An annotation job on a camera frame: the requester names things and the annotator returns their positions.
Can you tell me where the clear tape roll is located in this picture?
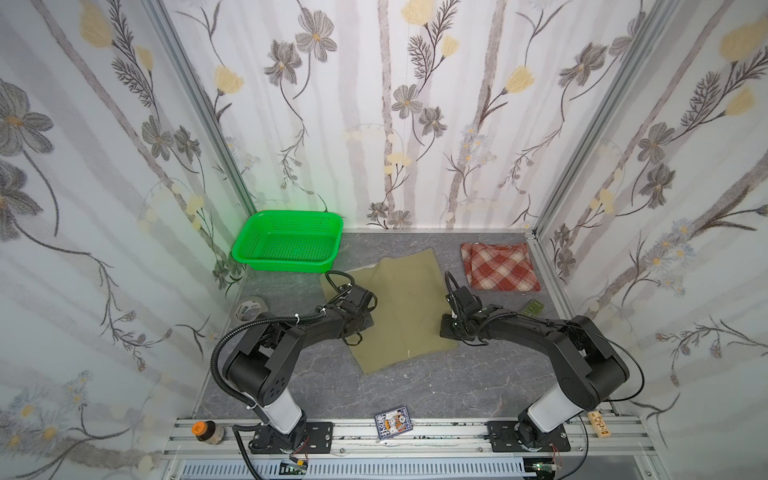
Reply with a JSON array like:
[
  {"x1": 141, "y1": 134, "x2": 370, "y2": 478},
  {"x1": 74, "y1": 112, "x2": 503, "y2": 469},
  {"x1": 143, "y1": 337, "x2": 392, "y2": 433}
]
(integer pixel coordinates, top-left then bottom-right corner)
[{"x1": 230, "y1": 296, "x2": 269, "y2": 324}]

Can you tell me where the small wooden block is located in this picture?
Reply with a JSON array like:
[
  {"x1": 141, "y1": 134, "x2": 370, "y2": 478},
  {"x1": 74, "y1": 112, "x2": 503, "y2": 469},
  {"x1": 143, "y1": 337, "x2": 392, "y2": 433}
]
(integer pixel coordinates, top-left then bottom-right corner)
[{"x1": 587, "y1": 411, "x2": 612, "y2": 438}]

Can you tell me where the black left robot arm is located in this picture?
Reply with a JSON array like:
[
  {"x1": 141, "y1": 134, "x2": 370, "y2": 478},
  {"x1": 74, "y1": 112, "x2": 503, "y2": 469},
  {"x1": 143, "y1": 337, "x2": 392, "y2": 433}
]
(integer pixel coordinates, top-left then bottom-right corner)
[{"x1": 210, "y1": 270, "x2": 378, "y2": 452}]

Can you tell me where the green plastic basket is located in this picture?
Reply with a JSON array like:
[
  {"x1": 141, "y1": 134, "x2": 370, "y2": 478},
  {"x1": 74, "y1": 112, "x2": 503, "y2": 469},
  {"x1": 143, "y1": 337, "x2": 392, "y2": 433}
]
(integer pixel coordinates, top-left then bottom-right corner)
[{"x1": 231, "y1": 210, "x2": 344, "y2": 273}]

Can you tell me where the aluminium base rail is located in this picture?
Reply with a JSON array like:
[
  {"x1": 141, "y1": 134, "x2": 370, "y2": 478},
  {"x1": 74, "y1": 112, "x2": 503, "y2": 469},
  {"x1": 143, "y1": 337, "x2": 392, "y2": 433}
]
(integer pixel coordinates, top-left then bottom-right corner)
[{"x1": 161, "y1": 415, "x2": 656, "y2": 460}]

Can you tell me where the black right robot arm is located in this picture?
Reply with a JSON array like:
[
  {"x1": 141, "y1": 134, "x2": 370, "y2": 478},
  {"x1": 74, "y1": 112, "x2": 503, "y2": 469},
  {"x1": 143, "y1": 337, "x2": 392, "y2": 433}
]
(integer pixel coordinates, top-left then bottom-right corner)
[{"x1": 440, "y1": 271, "x2": 646, "y2": 452}]

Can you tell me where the blue patterned card box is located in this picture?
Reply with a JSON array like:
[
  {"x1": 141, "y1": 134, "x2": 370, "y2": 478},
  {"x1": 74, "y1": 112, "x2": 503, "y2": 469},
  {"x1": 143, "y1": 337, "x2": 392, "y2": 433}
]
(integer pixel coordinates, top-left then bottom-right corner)
[{"x1": 374, "y1": 405, "x2": 413, "y2": 441}]

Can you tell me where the small green box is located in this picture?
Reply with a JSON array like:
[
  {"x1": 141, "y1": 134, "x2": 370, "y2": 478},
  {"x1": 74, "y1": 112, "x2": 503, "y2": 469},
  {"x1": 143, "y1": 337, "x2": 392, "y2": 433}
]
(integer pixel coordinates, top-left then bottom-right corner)
[{"x1": 521, "y1": 299, "x2": 545, "y2": 317}]

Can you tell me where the olive khaki skirt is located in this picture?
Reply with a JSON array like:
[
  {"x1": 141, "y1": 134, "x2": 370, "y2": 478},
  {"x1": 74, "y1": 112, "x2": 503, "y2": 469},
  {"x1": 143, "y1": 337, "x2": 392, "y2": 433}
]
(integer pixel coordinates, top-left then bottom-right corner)
[{"x1": 349, "y1": 249, "x2": 458, "y2": 374}]

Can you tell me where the white slotted cable duct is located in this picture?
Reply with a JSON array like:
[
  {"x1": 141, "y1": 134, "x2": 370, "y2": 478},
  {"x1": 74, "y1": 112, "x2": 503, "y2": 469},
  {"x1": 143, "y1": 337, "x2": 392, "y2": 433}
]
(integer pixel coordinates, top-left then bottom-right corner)
[{"x1": 178, "y1": 458, "x2": 535, "y2": 480}]

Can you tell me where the red plaid skirt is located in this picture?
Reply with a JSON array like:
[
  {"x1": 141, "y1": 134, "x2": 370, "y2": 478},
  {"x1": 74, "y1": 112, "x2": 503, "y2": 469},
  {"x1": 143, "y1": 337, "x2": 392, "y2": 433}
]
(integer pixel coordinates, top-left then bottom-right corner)
[{"x1": 460, "y1": 243, "x2": 541, "y2": 293}]

